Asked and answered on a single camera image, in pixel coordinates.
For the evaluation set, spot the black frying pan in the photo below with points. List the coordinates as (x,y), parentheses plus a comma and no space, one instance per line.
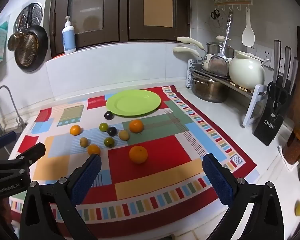
(42,45)

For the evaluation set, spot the colourful patchwork printed cloth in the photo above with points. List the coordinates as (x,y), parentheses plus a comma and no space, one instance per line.
(150,180)

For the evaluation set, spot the white metal shelf rack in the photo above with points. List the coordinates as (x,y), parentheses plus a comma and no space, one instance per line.
(190,72)

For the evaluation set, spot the metal spatula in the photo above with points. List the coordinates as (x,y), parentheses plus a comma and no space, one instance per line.
(218,66)

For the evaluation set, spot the black knife block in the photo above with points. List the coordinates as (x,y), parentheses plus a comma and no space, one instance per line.
(267,127)

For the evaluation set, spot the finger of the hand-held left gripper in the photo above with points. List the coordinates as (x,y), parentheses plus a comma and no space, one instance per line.
(6,140)
(32,152)

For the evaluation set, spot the brownish green kiwi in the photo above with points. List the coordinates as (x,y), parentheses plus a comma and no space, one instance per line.
(83,142)
(124,135)

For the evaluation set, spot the black kitchen scissors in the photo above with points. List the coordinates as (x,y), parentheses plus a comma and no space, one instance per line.
(272,90)

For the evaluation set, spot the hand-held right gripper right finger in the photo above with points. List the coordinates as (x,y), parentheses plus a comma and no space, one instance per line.
(220,180)

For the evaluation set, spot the white rice paddle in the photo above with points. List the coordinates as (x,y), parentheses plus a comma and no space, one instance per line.
(248,37)

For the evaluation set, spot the blue white pump bottle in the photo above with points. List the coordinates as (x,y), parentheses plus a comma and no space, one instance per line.
(69,40)

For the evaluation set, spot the green plate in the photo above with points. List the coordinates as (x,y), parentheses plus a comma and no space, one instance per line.
(132,102)

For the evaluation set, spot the small orange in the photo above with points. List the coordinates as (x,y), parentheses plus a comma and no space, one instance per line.
(75,130)
(93,149)

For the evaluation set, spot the large orange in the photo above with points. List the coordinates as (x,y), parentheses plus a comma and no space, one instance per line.
(138,154)

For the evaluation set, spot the small black hanging scissors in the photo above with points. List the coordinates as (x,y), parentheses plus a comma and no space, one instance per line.
(215,13)

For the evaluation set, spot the round metal steamer tray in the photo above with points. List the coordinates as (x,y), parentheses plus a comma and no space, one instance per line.
(36,11)

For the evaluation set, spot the large steel stockpot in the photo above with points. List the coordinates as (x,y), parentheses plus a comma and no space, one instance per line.
(207,90)

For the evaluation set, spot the chrome gooseneck faucet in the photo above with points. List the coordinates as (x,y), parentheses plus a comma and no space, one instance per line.
(15,107)

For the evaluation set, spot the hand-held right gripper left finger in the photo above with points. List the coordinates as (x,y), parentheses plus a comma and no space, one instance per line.
(86,180)

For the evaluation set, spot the glass jar orange contents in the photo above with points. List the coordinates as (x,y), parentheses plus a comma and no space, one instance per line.
(295,145)

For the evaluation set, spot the green round fruit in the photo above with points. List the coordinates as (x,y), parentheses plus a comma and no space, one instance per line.
(104,127)
(109,142)

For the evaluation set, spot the dark purple plum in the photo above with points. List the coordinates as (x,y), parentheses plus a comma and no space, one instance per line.
(108,115)
(112,131)

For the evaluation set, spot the medium orange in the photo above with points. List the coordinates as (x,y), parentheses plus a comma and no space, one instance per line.
(136,126)

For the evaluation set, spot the white wall socket panel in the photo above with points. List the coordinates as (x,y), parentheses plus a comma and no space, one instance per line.
(265,56)

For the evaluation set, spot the white ceramic pot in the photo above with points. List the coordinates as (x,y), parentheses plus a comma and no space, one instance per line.
(245,72)

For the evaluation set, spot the small gold strainer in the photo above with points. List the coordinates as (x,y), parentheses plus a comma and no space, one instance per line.
(15,41)

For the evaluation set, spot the dark brown window frame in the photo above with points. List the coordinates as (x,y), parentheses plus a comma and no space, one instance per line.
(123,10)

